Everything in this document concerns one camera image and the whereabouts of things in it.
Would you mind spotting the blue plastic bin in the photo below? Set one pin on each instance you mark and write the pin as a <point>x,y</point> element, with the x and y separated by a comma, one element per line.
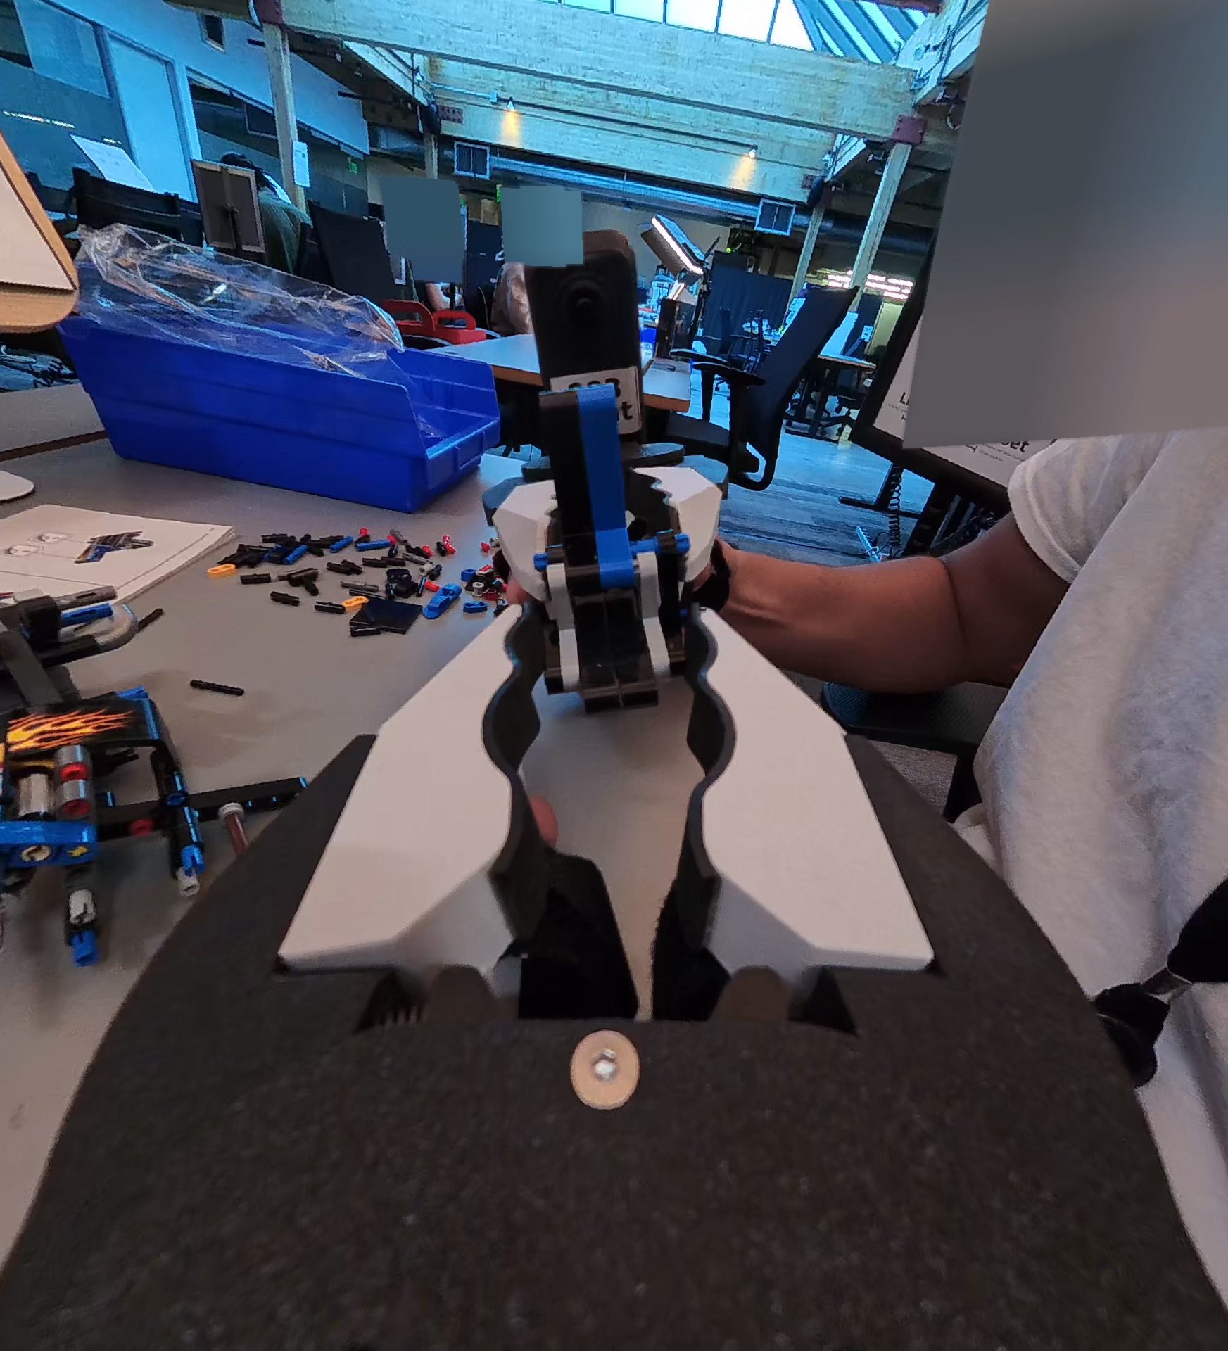
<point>255,411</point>

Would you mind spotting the desk lamp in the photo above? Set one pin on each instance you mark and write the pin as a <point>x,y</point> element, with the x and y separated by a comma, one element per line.
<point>678,245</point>

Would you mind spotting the pile of small lego pieces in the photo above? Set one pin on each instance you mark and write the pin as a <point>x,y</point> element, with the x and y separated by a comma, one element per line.
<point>392,580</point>

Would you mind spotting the wooden top table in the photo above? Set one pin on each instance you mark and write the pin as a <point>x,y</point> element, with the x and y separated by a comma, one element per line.
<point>530,359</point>

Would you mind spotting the black lego axle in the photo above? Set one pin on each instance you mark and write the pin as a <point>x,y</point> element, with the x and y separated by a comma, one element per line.
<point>217,688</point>

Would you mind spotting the flame sticker lego truck model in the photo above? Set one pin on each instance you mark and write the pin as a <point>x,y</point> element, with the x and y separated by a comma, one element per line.
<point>54,791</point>

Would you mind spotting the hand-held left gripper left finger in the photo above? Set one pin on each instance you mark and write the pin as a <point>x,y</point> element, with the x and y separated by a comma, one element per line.
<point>413,833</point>

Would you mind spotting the blue black lego sub-assembly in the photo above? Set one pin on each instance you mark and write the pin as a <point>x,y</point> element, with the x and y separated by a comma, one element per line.
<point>598,549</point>

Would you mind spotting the person's white shirt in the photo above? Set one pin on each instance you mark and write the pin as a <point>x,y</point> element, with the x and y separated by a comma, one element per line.
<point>1152,655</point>

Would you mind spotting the clear plastic bag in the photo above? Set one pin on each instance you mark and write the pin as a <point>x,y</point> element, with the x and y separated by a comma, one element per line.
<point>234,306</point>

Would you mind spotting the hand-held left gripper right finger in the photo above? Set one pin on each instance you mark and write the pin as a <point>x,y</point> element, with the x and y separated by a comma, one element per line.
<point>814,845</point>

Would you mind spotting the black framed marker sign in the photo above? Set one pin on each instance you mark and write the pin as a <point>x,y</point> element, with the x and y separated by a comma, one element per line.
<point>978,459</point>

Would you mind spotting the black office chair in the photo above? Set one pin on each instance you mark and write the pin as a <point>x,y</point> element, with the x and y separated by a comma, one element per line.
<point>783,369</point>

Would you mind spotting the person's right forearm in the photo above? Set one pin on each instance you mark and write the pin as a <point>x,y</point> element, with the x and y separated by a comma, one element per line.
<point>867,612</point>

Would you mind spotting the black grey lego frame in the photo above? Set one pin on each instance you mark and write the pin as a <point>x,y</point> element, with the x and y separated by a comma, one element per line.
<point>12,634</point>

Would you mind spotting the instruction booklet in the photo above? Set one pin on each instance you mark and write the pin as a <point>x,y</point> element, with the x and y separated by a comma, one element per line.
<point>75,555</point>

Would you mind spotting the black monitor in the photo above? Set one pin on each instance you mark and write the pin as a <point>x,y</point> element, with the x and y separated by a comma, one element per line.
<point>229,206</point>

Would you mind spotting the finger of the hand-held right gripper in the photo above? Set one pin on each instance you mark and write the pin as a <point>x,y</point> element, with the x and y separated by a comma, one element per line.
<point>519,522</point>
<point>696,507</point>

